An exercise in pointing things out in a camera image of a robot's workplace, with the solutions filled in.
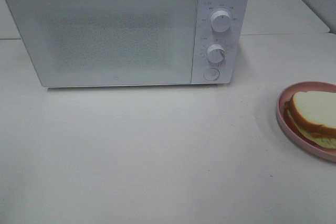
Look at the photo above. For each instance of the round white door button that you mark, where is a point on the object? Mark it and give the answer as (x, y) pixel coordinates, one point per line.
(211, 74)

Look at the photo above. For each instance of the white bread sandwich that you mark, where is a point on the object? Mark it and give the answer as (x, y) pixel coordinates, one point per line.
(312, 114)

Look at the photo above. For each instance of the pink round plate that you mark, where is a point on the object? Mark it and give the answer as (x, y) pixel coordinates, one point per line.
(291, 133)

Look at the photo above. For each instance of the white microwave door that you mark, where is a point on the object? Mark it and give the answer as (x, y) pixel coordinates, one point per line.
(94, 43)

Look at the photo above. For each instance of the upper white power knob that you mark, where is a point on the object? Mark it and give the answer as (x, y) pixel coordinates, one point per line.
(220, 20)

